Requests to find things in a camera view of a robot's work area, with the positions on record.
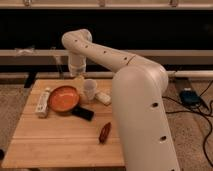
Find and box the blue power adapter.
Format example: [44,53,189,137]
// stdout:
[179,89,200,106]

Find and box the black cable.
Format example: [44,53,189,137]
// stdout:
[162,79,213,168]

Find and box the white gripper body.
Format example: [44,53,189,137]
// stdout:
[68,53,86,77]

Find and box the black rectangular device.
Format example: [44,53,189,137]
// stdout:
[72,106,94,121]

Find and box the white remote controller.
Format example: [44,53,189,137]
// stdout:
[35,87,51,118]

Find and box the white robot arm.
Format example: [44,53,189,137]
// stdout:
[62,29,180,171]

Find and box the orange ceramic bowl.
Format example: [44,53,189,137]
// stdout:
[47,86,80,112]

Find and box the small white block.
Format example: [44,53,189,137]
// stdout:
[96,92,111,105]

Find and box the dark red chili pepper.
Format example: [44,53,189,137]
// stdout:
[99,123,111,144]

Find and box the wooden table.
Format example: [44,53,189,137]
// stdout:
[2,79,124,168]

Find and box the translucent plastic cup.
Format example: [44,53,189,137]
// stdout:
[83,79,97,100]

